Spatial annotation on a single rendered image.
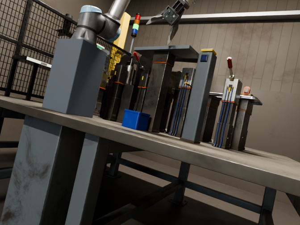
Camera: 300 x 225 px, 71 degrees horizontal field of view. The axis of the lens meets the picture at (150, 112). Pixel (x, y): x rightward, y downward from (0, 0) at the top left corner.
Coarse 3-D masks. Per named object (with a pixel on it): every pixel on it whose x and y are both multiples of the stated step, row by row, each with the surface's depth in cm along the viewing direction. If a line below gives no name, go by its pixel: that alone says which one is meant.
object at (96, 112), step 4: (104, 76) 172; (104, 80) 172; (100, 84) 170; (104, 84) 174; (100, 88) 172; (104, 88) 174; (100, 92) 172; (100, 96) 173; (96, 100) 171; (100, 100) 174; (96, 104) 170; (100, 104) 174; (96, 108) 171; (96, 112) 172
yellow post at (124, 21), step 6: (126, 18) 263; (126, 24) 264; (126, 30) 266; (120, 36) 259; (114, 42) 263; (120, 42) 260; (114, 54) 260; (120, 54) 264; (114, 60) 258; (120, 60) 265; (114, 66) 259
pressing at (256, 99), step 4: (172, 92) 159; (212, 92) 125; (216, 96) 135; (240, 96) 116; (244, 96) 115; (248, 96) 113; (252, 96) 112; (220, 100) 141; (252, 100) 122; (256, 100) 120; (256, 104) 128; (260, 104) 126
